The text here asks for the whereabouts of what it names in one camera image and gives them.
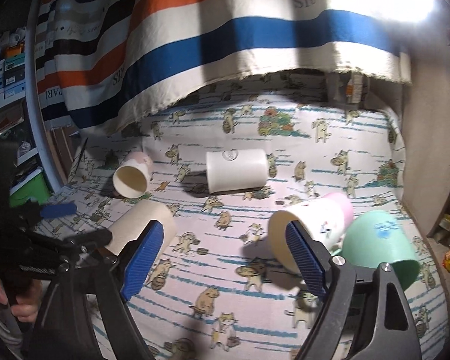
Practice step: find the small pink cream cup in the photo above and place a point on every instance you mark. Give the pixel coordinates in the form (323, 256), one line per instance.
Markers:
(131, 179)

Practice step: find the person's left hand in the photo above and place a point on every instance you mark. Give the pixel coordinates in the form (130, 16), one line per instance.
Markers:
(27, 304)

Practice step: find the green storage box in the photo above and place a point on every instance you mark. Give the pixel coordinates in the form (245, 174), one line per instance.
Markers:
(33, 187)

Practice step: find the cat print bed sheet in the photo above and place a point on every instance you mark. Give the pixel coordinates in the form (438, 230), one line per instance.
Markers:
(217, 292)

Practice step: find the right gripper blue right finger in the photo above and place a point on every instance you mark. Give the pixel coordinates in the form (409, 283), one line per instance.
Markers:
(301, 247)

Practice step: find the beige cup near left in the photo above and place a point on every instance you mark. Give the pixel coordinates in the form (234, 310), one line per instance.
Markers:
(132, 223)

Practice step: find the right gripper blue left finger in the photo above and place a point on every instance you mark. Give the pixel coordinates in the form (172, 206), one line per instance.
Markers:
(137, 258)

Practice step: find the mint green cup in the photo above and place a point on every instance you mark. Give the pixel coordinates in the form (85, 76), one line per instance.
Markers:
(377, 237)

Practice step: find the striped Paris blanket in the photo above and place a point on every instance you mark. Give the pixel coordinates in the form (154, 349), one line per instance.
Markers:
(103, 64)

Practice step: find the shelf with boxes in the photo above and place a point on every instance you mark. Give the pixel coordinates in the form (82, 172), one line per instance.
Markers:
(14, 121)

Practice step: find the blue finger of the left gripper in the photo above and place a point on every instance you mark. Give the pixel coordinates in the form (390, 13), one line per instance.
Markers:
(57, 210)
(90, 240)

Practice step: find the white cup at centre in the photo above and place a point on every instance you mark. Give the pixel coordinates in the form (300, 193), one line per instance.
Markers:
(232, 170)

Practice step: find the white curved pole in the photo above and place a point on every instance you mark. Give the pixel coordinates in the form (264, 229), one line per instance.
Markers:
(33, 105)

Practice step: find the pink white cartoon cup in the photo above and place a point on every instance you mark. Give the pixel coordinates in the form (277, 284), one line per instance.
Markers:
(325, 219)

